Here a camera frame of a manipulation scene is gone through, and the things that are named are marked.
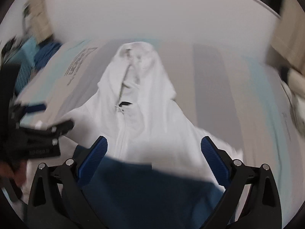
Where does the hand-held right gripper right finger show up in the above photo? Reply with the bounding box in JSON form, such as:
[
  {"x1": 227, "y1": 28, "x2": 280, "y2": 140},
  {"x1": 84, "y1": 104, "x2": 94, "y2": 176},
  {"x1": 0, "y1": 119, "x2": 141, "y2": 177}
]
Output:
[{"x1": 201, "y1": 136, "x2": 283, "y2": 229}]

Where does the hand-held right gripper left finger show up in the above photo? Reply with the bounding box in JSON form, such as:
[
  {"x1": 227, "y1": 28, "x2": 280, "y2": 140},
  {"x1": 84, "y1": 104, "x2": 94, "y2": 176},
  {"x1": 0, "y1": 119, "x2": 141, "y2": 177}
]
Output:
[{"x1": 26, "y1": 136, "x2": 109, "y2": 229}]

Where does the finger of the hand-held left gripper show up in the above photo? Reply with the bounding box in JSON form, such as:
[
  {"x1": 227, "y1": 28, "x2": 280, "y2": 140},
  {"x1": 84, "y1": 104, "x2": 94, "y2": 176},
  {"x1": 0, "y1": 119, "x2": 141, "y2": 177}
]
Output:
[
  {"x1": 11, "y1": 102, "x2": 47, "y2": 124},
  {"x1": 19, "y1": 119, "x2": 75, "y2": 140}
]

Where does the dark blue garment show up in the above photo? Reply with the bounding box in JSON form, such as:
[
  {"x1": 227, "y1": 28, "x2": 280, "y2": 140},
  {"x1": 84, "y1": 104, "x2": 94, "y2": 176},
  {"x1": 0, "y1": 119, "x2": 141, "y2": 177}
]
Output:
[{"x1": 71, "y1": 145, "x2": 236, "y2": 229}]

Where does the white zip hoodie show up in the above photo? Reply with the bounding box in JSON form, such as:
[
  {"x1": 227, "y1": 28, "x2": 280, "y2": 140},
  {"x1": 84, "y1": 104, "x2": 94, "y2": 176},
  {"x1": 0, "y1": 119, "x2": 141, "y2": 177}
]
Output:
[{"x1": 22, "y1": 42, "x2": 241, "y2": 197}]

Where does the pile of mixed clothes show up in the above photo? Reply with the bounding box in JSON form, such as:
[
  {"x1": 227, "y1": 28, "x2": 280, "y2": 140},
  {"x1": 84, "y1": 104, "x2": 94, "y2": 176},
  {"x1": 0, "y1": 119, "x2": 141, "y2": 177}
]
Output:
[{"x1": 280, "y1": 67, "x2": 305, "y2": 135}]

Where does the blue crumpled cloth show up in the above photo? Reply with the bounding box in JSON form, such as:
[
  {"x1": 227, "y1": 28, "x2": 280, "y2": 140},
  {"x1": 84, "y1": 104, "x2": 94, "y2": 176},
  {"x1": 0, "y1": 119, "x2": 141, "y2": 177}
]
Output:
[{"x1": 33, "y1": 42, "x2": 63, "y2": 70}]

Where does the light blue cloth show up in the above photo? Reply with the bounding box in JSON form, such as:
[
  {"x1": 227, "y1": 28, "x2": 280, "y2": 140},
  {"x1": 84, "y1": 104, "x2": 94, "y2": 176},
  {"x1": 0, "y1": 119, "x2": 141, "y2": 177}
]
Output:
[{"x1": 15, "y1": 38, "x2": 37, "y2": 94}]

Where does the striped printed bed sheet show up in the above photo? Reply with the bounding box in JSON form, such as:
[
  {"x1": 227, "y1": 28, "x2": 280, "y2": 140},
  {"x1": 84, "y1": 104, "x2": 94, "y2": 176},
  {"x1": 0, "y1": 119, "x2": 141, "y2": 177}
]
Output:
[{"x1": 18, "y1": 38, "x2": 301, "y2": 172}]

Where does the beige wooden panel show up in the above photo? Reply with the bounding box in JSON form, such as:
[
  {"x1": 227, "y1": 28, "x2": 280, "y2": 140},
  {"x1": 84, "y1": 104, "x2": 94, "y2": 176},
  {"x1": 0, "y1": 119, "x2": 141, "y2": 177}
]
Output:
[{"x1": 22, "y1": 0, "x2": 55, "y2": 42}]

